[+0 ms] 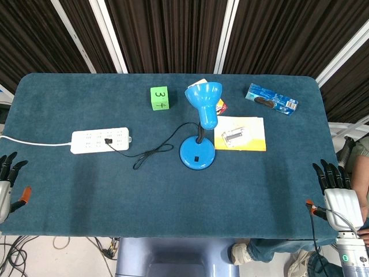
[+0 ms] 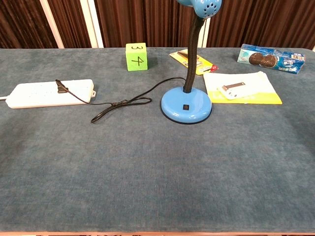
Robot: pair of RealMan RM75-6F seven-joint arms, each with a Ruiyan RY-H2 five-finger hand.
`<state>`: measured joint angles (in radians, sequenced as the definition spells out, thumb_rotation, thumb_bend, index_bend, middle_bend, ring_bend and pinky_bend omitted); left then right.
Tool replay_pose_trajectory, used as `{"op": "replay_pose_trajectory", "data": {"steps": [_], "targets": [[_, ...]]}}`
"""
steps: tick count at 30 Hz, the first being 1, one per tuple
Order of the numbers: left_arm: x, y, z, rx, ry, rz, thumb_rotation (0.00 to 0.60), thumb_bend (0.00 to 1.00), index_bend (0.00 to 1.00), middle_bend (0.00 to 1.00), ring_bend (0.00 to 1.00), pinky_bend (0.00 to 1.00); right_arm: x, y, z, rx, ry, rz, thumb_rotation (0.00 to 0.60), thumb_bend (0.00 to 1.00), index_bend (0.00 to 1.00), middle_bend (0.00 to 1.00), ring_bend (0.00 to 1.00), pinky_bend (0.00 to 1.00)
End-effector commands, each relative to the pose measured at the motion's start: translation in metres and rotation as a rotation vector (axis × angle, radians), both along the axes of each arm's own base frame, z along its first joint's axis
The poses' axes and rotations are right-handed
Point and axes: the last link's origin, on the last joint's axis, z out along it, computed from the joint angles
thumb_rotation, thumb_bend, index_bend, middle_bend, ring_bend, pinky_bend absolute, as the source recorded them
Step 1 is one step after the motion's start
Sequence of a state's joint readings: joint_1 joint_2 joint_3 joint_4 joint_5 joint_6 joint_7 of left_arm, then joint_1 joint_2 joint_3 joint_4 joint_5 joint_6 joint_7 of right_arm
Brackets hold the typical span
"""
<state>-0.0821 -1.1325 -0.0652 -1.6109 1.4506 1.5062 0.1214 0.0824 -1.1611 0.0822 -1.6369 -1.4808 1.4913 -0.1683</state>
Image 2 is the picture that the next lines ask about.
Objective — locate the blue table cloth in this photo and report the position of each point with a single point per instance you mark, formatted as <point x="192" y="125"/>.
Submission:
<point x="147" y="159"/>

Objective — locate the white and yellow paper booklet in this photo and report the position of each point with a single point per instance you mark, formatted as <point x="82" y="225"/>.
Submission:
<point x="246" y="81"/>

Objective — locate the green foam number cube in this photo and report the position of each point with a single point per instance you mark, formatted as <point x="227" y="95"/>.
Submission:
<point x="136" y="57"/>

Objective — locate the yellow blister pack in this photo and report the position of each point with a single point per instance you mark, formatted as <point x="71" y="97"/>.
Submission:
<point x="204" y="65"/>

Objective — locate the blue desk lamp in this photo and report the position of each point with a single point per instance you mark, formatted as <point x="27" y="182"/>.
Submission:
<point x="186" y="100"/>

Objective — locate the small white razor device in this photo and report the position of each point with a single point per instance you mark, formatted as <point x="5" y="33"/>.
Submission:
<point x="232" y="91"/>

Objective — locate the white power strip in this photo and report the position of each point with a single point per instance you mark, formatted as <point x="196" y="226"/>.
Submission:
<point x="49" y="94"/>

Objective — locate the blue cookie package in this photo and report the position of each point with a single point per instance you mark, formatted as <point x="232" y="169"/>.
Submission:
<point x="270" y="61"/>

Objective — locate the brown pleated curtain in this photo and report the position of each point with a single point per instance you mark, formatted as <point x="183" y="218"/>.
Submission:
<point x="152" y="22"/>

